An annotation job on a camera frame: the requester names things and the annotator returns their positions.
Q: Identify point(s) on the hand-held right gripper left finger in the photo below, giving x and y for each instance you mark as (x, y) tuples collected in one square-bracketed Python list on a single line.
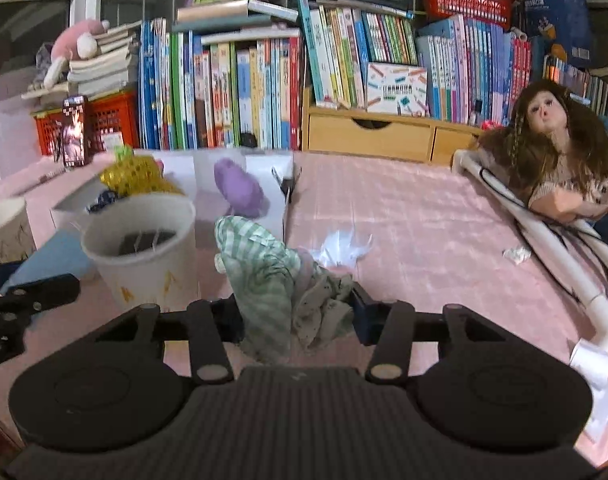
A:
[(228, 320)]

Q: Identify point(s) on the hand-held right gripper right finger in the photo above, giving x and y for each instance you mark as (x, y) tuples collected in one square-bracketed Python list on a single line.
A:
[(368, 317)]

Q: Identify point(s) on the scribbled white paper cup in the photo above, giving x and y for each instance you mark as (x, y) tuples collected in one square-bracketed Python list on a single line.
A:
[(3, 230)]

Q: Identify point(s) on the green checked cloth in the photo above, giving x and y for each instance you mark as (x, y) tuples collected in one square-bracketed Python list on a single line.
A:
[(264, 280)]

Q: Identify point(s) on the white paper cup blue drawing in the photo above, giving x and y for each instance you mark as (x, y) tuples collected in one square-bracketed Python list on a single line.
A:
[(148, 270)]

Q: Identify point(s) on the white cardboard box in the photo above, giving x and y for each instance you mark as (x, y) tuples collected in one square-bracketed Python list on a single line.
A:
[(208, 220)]

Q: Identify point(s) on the blue floral fabric pouch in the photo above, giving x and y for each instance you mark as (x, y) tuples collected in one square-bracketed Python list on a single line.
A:
[(101, 202)]

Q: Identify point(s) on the purple soft toy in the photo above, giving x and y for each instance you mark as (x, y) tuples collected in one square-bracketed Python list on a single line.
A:
[(241, 187)]

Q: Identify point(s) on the gold sequin pouch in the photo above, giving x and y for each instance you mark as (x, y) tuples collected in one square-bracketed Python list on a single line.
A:
[(136, 175)]

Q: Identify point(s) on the crumpled white plastic wrap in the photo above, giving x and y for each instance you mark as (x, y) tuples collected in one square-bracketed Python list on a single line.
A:
[(344, 250)]

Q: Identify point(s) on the pink striped tablecloth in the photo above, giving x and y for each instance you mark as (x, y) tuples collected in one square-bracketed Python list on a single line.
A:
[(434, 250)]

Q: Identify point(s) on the white board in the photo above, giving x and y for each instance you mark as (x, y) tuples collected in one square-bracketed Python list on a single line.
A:
[(8, 135)]

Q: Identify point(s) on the black binder clip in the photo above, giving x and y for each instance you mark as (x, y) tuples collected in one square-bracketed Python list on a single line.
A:
[(286, 189)]

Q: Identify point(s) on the small crumpled white paper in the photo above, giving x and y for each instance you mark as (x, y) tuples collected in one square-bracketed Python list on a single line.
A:
[(516, 254)]

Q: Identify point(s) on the wooden drawer organiser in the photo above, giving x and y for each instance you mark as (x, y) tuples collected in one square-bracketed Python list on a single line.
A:
[(384, 135)]

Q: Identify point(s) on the red plastic crate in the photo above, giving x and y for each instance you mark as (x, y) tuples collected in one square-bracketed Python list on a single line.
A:
[(116, 120)]

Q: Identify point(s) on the row of upright books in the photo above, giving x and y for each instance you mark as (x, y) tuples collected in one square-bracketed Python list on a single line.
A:
[(218, 95)]

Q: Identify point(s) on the white box of coloured pens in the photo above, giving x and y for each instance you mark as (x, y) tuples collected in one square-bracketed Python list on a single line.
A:
[(396, 89)]

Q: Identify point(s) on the white paper tag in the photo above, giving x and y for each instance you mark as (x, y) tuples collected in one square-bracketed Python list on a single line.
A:
[(591, 380)]

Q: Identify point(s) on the stack of flat books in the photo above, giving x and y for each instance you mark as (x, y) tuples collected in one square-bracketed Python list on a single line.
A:
[(103, 67)]

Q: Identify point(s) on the pink white plush toy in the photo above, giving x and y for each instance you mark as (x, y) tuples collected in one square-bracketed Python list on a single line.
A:
[(73, 47)]

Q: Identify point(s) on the brown haired doll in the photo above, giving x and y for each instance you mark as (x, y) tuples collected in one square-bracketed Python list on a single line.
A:
[(549, 150)]

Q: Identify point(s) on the row of pink blue books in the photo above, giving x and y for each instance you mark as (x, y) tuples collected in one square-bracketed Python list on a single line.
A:
[(474, 70)]

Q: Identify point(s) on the row of books on organiser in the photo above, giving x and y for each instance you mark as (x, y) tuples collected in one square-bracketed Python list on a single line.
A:
[(354, 45)]

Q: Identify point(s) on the row of thin books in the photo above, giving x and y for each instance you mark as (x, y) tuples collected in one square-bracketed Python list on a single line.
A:
[(579, 85)]

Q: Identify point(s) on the red plastic basket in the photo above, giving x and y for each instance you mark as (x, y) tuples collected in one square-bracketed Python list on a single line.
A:
[(466, 0)]

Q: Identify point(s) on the blue printed carton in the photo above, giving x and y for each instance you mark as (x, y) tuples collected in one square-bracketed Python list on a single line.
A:
[(556, 15)]

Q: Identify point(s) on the white pipe frame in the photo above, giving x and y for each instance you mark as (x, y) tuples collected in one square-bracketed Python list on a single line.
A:
[(534, 245)]

